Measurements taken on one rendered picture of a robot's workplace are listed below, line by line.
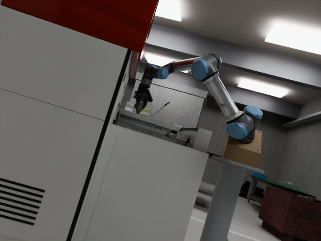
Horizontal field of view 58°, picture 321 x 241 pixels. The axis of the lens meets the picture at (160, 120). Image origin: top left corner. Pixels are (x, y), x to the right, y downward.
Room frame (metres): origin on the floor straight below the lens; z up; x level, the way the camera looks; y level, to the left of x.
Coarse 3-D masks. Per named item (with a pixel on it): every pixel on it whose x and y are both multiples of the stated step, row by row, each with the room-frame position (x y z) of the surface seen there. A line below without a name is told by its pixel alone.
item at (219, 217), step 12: (216, 156) 1.87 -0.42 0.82; (228, 168) 1.86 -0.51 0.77; (240, 168) 1.85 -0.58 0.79; (252, 168) 1.75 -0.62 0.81; (228, 180) 1.85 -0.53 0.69; (240, 180) 1.86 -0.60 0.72; (216, 192) 1.89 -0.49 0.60; (228, 192) 1.84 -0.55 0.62; (216, 204) 1.86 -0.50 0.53; (228, 204) 1.84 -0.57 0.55; (216, 216) 1.85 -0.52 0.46; (228, 216) 1.85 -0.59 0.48; (204, 228) 1.90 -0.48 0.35; (216, 228) 1.84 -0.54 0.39; (228, 228) 1.87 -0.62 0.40; (204, 240) 1.87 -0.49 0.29; (216, 240) 1.84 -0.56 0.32
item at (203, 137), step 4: (200, 128) 1.82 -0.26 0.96; (200, 132) 1.82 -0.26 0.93; (204, 132) 1.83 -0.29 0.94; (208, 132) 1.83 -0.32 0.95; (196, 136) 1.82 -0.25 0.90; (200, 136) 1.82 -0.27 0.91; (204, 136) 1.83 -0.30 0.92; (208, 136) 1.83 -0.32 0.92; (196, 140) 1.82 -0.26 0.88; (200, 140) 1.82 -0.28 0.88; (204, 140) 1.83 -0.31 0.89; (208, 140) 1.83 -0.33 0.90; (196, 144) 1.82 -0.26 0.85; (200, 144) 1.83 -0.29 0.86; (204, 144) 1.83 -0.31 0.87; (208, 144) 1.83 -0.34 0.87; (196, 148) 1.82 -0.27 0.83; (200, 148) 1.83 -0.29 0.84; (204, 148) 1.83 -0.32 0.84
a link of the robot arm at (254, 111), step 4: (248, 108) 1.76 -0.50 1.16; (252, 108) 1.77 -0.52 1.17; (256, 108) 1.78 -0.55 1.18; (244, 112) 1.76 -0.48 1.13; (248, 112) 1.73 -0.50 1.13; (252, 112) 1.73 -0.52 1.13; (256, 112) 1.74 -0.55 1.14; (260, 112) 1.75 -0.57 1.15; (252, 116) 1.73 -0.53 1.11; (256, 116) 1.72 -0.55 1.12; (260, 116) 1.73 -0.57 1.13; (256, 120) 1.74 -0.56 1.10; (256, 124) 1.75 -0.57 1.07
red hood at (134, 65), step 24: (24, 0) 1.43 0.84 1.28; (48, 0) 1.45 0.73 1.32; (72, 0) 1.46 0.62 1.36; (96, 0) 1.47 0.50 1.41; (120, 0) 1.49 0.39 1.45; (144, 0) 1.50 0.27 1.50; (72, 24) 1.46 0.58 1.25; (96, 24) 1.48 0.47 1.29; (120, 24) 1.49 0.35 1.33; (144, 24) 1.50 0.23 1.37; (144, 48) 2.07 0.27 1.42
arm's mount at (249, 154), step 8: (256, 136) 1.93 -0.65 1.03; (224, 144) 2.00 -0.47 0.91; (232, 144) 1.85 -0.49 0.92; (240, 144) 1.86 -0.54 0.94; (248, 144) 1.87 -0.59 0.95; (256, 144) 1.88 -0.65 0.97; (224, 152) 1.87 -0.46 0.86; (232, 152) 1.85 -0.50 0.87; (240, 152) 1.84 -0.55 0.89; (248, 152) 1.83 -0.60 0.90; (256, 152) 1.83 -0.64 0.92; (232, 160) 1.84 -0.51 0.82; (240, 160) 1.84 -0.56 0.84; (248, 160) 1.83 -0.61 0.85; (256, 160) 1.83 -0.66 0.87
